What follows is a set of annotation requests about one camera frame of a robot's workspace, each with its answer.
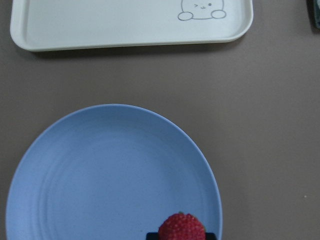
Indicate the grey folded cloth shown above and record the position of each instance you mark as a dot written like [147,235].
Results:
[313,10]

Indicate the cream rabbit tray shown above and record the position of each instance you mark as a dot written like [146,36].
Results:
[52,25]

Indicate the red strawberry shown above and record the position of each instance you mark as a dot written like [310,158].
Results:
[180,226]

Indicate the blue plate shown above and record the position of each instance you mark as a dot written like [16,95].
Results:
[110,172]

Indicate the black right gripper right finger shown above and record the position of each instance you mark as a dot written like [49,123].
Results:
[210,236]

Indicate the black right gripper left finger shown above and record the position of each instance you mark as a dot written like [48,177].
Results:
[152,236]

